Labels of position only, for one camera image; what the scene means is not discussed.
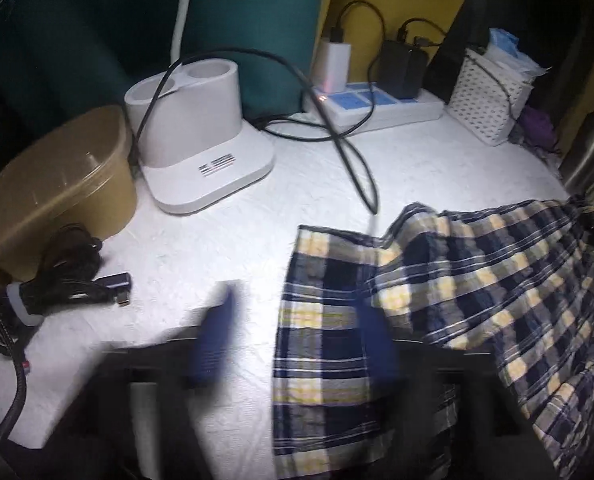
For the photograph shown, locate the blue yellow plaid pants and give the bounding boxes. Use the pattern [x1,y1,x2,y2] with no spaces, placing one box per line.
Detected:
[272,200,594,479]

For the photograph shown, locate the white textured bed cover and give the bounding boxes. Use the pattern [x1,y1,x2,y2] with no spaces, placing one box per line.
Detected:
[12,117,565,479]

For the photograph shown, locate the white desk lamp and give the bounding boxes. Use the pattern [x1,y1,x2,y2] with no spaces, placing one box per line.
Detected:
[124,58,274,214]

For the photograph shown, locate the tan lidded plastic container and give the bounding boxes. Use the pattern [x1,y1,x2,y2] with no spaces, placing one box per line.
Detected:
[0,105,137,281]

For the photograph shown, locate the white power strip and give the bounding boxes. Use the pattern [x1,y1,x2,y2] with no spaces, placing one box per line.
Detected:
[315,82,445,134]

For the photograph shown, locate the white perforated basket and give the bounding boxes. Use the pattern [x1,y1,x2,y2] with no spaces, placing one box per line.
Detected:
[447,49,532,146]

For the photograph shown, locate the purple cloth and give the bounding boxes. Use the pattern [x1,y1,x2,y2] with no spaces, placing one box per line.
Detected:
[518,106,556,151]

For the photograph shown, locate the white usb charger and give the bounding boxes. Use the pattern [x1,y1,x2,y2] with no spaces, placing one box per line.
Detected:
[311,26,351,94]

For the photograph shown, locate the black power adapter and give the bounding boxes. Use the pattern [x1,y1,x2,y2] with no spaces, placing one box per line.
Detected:
[376,40,428,100]

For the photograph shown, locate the stainless steel thermos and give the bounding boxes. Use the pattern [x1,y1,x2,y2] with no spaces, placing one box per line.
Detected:
[559,112,594,195]

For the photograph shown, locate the teal curtain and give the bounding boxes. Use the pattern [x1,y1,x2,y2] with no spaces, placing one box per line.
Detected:
[3,0,321,122]

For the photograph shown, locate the blue tissue pack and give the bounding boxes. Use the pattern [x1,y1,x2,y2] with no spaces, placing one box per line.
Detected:
[484,28,549,82]

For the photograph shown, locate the yellow curtain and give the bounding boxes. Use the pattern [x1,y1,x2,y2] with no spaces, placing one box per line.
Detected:
[314,0,485,86]

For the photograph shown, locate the bundled black cable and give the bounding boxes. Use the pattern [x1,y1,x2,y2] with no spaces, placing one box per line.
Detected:
[0,222,133,356]

